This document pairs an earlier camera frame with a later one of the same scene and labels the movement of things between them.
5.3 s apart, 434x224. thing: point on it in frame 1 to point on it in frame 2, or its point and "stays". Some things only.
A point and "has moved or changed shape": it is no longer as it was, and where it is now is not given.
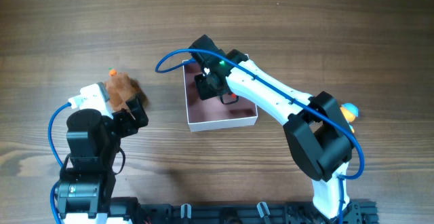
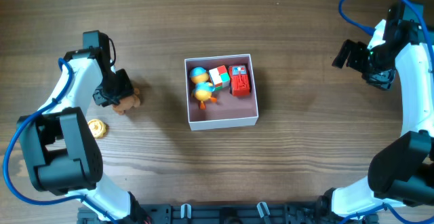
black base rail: [355, 212] stays
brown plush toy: [121, 89] has moved or changed shape
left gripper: [131, 126] to [127, 90]
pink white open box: [212, 113] stays
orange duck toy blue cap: [350, 112] has moved or changed shape
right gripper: [203, 92] to [382, 79]
